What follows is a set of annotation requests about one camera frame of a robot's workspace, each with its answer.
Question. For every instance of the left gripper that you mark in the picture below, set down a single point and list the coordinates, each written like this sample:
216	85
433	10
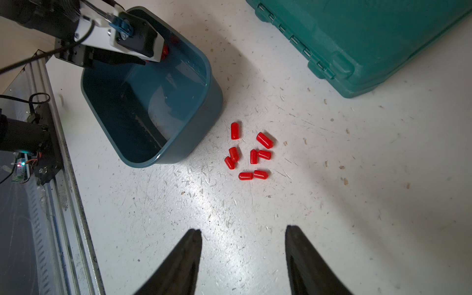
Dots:
84	56

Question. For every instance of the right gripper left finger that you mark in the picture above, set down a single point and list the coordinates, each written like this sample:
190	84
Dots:
178	273

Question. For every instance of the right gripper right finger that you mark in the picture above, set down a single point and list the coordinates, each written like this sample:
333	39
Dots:
308	273

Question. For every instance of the teal plastic storage box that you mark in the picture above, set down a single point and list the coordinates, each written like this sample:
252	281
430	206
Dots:
159	112

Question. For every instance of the red protection sleeve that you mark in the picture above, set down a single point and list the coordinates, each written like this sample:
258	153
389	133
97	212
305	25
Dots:
264	154
260	174
235	131
234	154
230	163
245	176
254	157
264	140

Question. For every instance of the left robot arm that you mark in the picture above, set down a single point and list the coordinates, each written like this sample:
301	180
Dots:
58	19

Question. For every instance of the red sleeve in box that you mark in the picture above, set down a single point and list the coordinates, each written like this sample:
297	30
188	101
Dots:
165	52

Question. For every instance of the green tool case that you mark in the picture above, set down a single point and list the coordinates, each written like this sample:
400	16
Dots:
357	45

